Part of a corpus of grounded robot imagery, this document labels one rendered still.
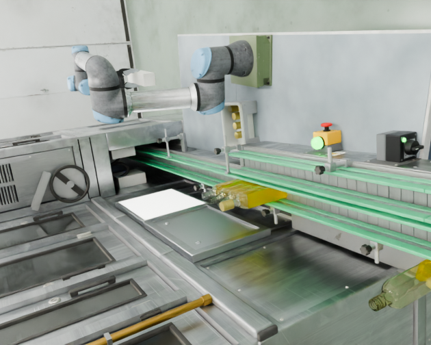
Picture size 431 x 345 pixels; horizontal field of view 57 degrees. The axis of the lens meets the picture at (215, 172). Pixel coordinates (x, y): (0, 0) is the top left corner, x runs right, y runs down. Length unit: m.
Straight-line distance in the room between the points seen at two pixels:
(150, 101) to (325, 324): 1.02
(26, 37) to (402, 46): 4.37
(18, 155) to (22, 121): 2.75
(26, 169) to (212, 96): 1.15
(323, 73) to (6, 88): 4.06
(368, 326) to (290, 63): 0.98
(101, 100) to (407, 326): 1.30
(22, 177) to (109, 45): 3.22
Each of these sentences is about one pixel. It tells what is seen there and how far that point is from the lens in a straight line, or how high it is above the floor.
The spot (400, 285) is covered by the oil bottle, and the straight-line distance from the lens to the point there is 1.08.
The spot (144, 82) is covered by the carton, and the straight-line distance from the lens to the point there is 2.06.
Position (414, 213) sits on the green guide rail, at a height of 0.95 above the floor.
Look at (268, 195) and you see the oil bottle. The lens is 1.50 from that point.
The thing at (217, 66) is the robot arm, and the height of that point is 0.99.
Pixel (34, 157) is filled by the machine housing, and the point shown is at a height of 1.63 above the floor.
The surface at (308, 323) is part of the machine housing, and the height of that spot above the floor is 1.24.
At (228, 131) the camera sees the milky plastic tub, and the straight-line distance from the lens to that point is 1.94.
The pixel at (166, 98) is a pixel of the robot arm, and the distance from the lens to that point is 1.62.
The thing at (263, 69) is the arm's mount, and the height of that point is 0.79.
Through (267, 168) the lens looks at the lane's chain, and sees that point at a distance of 1.63.
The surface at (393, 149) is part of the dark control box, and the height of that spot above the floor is 0.84.
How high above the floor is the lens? 1.83
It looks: 28 degrees down
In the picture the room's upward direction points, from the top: 104 degrees counter-clockwise
